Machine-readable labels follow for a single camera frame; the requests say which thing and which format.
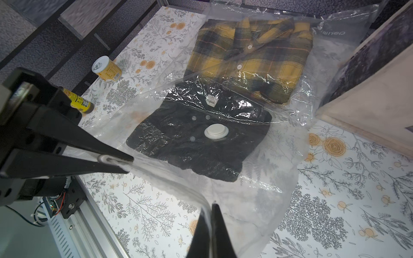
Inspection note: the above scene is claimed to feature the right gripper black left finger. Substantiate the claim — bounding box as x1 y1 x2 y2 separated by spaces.
187 210 211 258

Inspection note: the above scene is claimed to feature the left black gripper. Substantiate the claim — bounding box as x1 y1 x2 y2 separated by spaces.
1 67 134 206

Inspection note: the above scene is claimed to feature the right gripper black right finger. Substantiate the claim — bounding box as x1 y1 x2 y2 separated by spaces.
211 204 237 258

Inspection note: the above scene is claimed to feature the clear plastic vacuum bag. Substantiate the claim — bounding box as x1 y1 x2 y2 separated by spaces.
82 1 380 258

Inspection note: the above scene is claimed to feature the yellow black plaid shirt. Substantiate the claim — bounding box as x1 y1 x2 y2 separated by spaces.
185 18 313 104

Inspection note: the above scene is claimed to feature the white vacuum bag valve cap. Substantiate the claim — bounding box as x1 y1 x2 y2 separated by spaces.
204 124 229 140

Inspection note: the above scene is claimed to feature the beige canvas tote bag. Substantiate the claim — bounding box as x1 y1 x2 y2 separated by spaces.
316 1 413 158

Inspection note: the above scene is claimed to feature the small yellow capped bottle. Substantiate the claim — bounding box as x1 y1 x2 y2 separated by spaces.
59 87 95 114

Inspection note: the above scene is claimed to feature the white round tape roll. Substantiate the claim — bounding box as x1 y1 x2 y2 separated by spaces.
91 55 122 82

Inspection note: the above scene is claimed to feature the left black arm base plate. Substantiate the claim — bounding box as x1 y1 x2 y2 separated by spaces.
43 176 87 219

